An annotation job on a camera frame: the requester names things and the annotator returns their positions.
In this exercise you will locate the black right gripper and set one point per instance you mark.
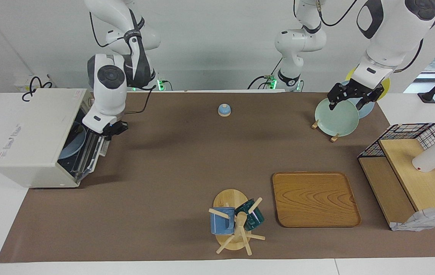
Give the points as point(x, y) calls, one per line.
point(117, 128)

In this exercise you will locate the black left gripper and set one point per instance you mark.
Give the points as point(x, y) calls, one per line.
point(358, 91)

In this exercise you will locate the glass oven door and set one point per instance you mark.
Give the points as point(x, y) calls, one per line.
point(93, 152)

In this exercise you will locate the light blue round plate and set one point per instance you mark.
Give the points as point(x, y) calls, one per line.
point(73, 141)

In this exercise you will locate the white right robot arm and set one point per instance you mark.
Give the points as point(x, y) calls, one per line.
point(110, 88)

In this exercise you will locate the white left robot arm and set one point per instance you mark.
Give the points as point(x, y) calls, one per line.
point(389, 34)

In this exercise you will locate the metal oven rack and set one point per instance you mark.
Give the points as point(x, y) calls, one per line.
point(82, 164)

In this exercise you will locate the beige toaster oven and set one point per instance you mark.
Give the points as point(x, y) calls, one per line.
point(34, 137)

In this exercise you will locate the pale green plate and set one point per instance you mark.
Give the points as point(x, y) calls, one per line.
point(335, 118)

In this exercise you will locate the light blue racked plate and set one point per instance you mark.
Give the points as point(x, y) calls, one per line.
point(368, 110)

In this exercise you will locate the wooden plate rack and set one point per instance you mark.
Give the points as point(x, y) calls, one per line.
point(334, 138)

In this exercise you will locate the yellow plate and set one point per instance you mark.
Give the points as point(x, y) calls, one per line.
point(385, 84)

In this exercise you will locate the brown table mat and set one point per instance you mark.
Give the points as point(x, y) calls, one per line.
point(187, 172)

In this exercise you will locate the white plastic cylinder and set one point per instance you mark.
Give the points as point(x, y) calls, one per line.
point(429, 158)

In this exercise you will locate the white power strip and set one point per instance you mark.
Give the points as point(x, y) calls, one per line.
point(24, 82)

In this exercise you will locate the rectangular wooden tray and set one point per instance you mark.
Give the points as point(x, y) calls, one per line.
point(314, 198)

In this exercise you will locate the small blue lid wooden knob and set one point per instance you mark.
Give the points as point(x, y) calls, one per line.
point(224, 110)

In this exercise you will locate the wooden mug tree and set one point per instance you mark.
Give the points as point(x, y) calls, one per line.
point(231, 198)

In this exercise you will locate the blue mug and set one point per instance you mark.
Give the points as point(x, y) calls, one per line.
point(221, 223)

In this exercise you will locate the dark green mug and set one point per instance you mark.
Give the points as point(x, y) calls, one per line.
point(253, 217)

